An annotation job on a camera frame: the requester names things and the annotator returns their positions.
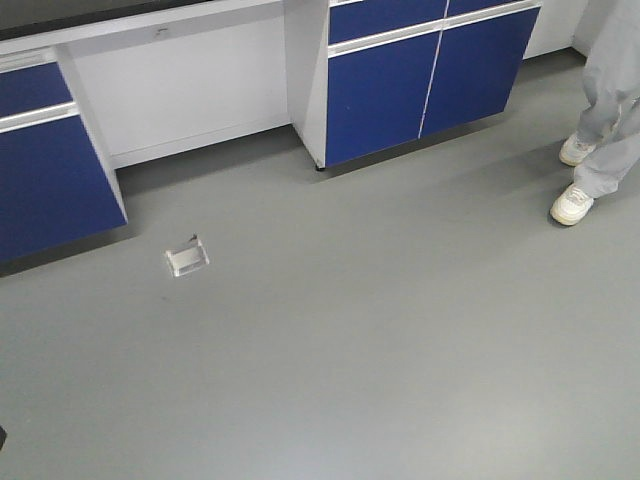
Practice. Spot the metal floor outlet box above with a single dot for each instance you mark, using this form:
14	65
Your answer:
187	257

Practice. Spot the blue cabinet right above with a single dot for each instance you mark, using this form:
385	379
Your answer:
367	76

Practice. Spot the blue cabinet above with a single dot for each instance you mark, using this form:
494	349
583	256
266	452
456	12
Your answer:
56	184
367	76

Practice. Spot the white shoe front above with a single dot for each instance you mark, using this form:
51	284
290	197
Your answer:
571	206

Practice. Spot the white shoe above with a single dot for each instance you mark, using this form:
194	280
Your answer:
574	151
571	206

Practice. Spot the white shoe rear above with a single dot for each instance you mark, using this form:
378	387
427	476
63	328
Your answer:
574	151

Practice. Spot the blue cabinet left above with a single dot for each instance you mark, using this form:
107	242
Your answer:
56	184

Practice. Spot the person grey trousers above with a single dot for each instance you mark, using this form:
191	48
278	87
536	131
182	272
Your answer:
610	80

